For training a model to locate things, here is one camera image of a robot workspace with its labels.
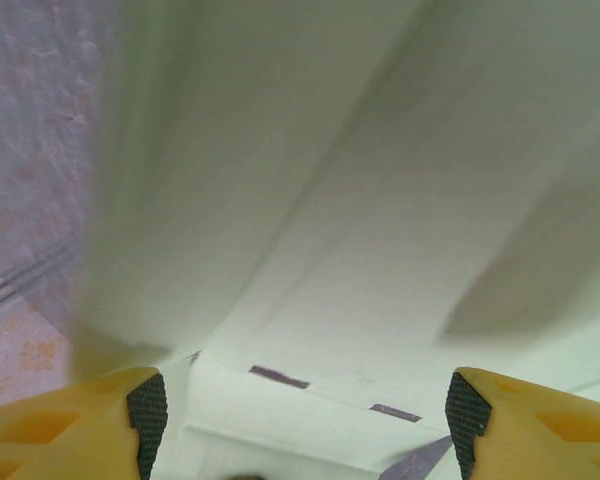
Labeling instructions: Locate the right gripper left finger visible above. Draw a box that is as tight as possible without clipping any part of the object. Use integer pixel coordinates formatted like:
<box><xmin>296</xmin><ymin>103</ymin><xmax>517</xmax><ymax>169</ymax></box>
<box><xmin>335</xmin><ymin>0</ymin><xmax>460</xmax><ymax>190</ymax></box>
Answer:
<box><xmin>0</xmin><ymin>366</ymin><xmax>169</xmax><ymax>480</ymax></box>

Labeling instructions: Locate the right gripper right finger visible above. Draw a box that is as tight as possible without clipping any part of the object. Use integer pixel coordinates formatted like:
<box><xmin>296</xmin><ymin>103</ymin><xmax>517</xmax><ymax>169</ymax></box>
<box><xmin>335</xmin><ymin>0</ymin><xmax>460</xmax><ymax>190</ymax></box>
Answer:
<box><xmin>444</xmin><ymin>366</ymin><xmax>600</xmax><ymax>480</ymax></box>

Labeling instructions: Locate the green paper box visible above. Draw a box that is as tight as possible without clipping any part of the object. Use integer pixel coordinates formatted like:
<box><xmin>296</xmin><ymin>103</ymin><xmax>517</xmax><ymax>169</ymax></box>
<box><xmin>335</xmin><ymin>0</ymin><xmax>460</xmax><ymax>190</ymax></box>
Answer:
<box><xmin>69</xmin><ymin>0</ymin><xmax>600</xmax><ymax>480</ymax></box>

